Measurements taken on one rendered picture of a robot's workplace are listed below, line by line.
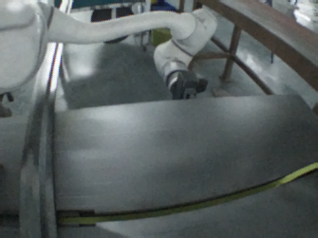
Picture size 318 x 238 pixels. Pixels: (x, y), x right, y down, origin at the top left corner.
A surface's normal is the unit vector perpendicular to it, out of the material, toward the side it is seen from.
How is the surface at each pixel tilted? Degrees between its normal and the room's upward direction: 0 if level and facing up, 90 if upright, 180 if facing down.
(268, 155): 0
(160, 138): 0
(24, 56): 87
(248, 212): 0
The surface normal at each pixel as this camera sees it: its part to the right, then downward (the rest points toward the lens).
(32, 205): 0.07, -0.71
